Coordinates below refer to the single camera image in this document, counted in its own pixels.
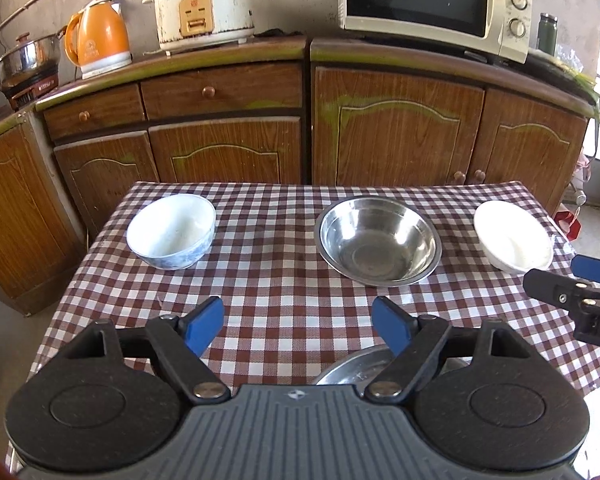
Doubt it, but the white plate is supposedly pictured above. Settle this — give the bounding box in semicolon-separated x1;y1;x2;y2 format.
474;200;554;275

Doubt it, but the small steel plate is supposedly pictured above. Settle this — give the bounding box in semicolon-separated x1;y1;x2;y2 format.
311;342;470;387

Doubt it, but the white blue patterned bowl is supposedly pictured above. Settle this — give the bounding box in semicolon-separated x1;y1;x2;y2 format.
125;194;216;271

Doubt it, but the large stainless steel bowl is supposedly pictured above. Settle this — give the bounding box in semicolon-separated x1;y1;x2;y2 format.
314;195;442;287

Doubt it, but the green onion stalk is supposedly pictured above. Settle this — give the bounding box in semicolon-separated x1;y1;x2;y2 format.
552;65;600;119

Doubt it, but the red white checkered tablecloth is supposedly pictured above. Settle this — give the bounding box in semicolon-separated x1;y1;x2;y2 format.
35;182;600;392

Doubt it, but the wooden cabinet left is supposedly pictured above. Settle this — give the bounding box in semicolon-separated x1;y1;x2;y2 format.
0;106;89;317

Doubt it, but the wooden kitchen cabinet right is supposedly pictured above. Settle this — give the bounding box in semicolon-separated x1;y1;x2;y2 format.
310;39;594;212

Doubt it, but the dark green thermos bottle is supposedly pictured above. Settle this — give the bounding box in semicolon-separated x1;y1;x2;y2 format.
536;13;558;56

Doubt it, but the cream microwave oven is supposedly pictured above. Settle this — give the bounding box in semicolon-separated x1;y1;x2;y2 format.
338;0;532;63

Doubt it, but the wooden drawer cabinet middle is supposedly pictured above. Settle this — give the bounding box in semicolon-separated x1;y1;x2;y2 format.
35;36;308;235

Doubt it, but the red induction cooker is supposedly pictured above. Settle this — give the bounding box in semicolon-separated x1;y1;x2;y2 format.
3;73;58;112

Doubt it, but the steel wok pot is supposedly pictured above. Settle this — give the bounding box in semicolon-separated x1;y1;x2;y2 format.
0;27;66;93

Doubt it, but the orange electric kettle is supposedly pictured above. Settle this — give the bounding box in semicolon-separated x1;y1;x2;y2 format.
64;0;132;79

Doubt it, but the white rice cooker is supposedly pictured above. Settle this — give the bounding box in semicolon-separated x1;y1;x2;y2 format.
142;0;254;55

